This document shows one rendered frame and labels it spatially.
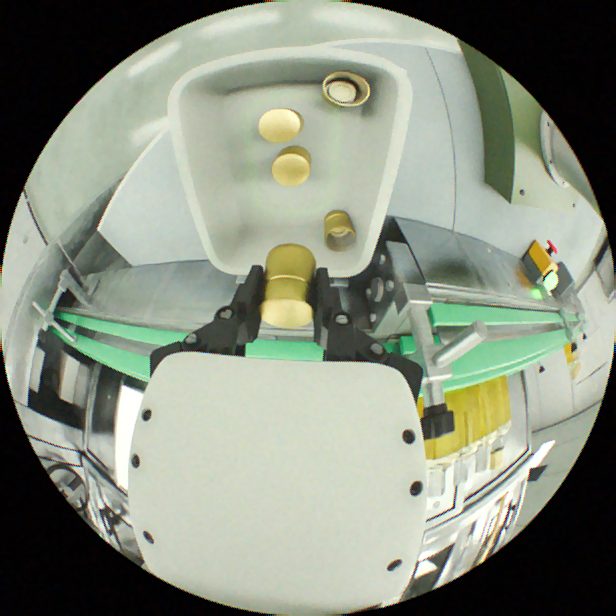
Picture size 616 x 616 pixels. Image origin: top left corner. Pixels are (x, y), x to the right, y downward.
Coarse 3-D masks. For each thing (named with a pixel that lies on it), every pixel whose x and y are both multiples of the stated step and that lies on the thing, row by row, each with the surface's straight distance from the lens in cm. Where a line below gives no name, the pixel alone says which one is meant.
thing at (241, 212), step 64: (256, 64) 17; (320, 64) 17; (384, 64) 16; (192, 128) 19; (256, 128) 23; (320, 128) 22; (384, 128) 17; (192, 192) 19; (256, 192) 25; (320, 192) 24; (384, 192) 17; (256, 256) 23; (320, 256) 22
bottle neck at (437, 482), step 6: (432, 474) 35; (438, 474) 35; (444, 474) 35; (432, 480) 35; (438, 480) 35; (444, 480) 36; (432, 486) 35; (438, 486) 35; (444, 486) 36; (432, 492) 36; (438, 492) 36; (444, 492) 37
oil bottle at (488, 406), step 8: (480, 384) 39; (488, 384) 41; (480, 392) 39; (488, 392) 40; (480, 400) 39; (488, 400) 40; (496, 400) 42; (480, 408) 39; (488, 408) 40; (496, 408) 42; (480, 416) 39; (488, 416) 40; (496, 416) 42; (488, 424) 40; (496, 424) 42; (488, 432) 40; (496, 432) 42; (488, 440) 40; (480, 448) 41
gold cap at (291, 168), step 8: (280, 152) 22; (288, 152) 19; (296, 152) 19; (304, 152) 20; (280, 160) 18; (288, 160) 18; (296, 160) 18; (304, 160) 18; (272, 168) 19; (280, 168) 18; (288, 168) 18; (296, 168) 18; (304, 168) 18; (280, 176) 19; (288, 176) 19; (296, 176) 19; (304, 176) 19; (288, 184) 19; (296, 184) 19
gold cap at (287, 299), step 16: (272, 256) 13; (288, 256) 12; (304, 256) 13; (272, 272) 12; (288, 272) 11; (304, 272) 12; (272, 288) 11; (288, 288) 10; (304, 288) 11; (272, 304) 11; (288, 304) 11; (304, 304) 11; (272, 320) 12; (288, 320) 12; (304, 320) 12
